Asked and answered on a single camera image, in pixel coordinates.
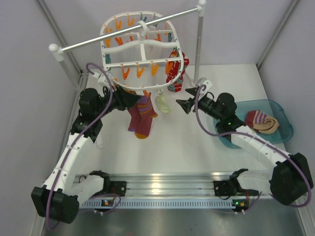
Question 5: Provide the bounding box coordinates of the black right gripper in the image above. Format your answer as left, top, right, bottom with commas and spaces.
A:
177, 87, 224, 122

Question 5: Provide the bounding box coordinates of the aluminium rail base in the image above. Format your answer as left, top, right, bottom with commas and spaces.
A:
79, 172, 271, 214

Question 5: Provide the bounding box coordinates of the teal plastic basin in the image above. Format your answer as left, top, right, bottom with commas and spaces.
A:
213, 99, 294, 149

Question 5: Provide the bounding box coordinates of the red patterned sock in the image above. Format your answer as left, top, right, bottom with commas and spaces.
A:
166, 52, 189, 92

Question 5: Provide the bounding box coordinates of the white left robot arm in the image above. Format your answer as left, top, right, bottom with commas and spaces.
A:
31, 87, 141, 224

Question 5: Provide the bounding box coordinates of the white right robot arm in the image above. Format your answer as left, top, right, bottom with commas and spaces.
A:
176, 86, 314, 207

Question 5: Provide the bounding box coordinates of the maroon sock pair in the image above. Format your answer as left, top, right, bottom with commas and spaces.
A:
128, 95, 158, 139

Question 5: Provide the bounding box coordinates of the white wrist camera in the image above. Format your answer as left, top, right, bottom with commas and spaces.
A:
93, 71, 112, 87
195, 77, 213, 94

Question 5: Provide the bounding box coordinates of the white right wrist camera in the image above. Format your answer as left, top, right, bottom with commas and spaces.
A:
195, 77, 213, 94

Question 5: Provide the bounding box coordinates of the striped pink purple sock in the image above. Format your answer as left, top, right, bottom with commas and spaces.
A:
245, 110, 280, 135

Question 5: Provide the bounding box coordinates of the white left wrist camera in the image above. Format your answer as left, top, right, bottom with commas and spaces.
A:
93, 71, 112, 87

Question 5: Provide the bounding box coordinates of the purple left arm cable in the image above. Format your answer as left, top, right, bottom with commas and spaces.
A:
45, 62, 123, 231

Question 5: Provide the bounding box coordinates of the cream sock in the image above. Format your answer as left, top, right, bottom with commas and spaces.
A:
155, 94, 171, 114

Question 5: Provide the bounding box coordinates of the white metal drying rack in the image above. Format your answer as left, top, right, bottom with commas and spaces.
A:
49, 0, 210, 149

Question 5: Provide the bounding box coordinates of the white round clip hanger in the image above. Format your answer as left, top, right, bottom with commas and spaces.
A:
100, 11, 184, 93

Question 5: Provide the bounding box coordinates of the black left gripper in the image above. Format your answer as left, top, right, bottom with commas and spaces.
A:
94, 84, 141, 118

